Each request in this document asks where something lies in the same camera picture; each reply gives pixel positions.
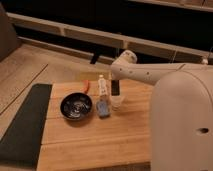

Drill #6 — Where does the black eraser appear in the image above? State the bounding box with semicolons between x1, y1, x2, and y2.
111;80;120;96

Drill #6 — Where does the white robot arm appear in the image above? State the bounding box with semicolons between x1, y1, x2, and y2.
111;50;213;171

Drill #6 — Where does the white ceramic cup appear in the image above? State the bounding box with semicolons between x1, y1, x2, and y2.
110;95;124;110

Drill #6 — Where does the dark blue ceramic bowl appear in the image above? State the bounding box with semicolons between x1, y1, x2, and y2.
60;92;93;121

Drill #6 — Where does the white glue tube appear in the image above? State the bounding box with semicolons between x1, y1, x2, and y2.
98;75;108;96

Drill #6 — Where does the blue sponge block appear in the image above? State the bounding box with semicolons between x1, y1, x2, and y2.
96;101;110;118

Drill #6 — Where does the wooden cutting board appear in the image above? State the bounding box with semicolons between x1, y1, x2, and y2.
37;80;152;171

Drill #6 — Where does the dark green mat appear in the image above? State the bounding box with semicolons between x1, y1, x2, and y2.
0;84;52;168

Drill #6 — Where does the grey chair corner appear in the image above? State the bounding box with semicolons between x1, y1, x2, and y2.
0;3;21;62

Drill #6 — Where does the beige shelf rail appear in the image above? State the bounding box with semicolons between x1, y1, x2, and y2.
7;12;213;61

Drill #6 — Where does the white power plug cable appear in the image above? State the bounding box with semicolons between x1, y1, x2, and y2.
199;46;213;66

